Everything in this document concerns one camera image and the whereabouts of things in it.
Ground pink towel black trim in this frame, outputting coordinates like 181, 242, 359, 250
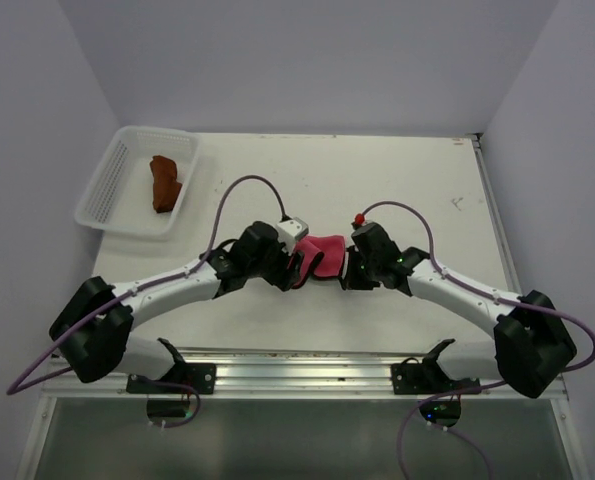
292, 235, 346, 289

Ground brown towel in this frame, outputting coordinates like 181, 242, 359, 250
149, 155, 182, 213

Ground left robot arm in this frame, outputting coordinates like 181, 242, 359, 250
49, 218, 309, 393

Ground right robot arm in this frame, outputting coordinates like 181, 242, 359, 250
344, 222, 577, 398

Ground white plastic basket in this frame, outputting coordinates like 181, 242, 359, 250
74, 126, 202, 239

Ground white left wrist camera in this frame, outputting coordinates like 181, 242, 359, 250
275, 217, 309, 255

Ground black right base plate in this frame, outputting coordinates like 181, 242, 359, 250
390, 357, 480, 395

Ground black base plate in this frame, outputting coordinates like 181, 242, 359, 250
390, 357, 480, 395
126, 362, 217, 395

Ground aluminium mounting rail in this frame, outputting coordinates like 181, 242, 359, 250
39, 349, 568, 400

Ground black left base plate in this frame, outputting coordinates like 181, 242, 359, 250
126, 362, 217, 395

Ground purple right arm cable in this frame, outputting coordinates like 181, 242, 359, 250
395, 201, 595, 480

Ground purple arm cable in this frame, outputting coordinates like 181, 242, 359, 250
5, 174, 291, 396
395, 201, 595, 480

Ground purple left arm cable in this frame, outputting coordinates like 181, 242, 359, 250
5, 174, 291, 396

